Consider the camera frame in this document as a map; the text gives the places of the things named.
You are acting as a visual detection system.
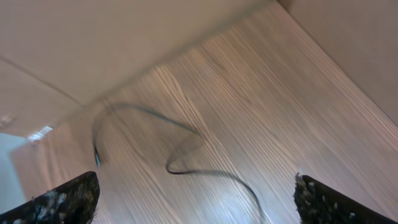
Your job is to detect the thin black usb cable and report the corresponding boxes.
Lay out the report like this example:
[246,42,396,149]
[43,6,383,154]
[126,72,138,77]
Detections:
[91,101,267,224]

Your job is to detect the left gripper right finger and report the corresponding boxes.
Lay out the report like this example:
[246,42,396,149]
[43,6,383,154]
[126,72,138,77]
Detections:
[294,174,397,224]

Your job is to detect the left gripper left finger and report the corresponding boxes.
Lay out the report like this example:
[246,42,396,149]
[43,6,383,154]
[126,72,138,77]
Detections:
[1,171,100,224]

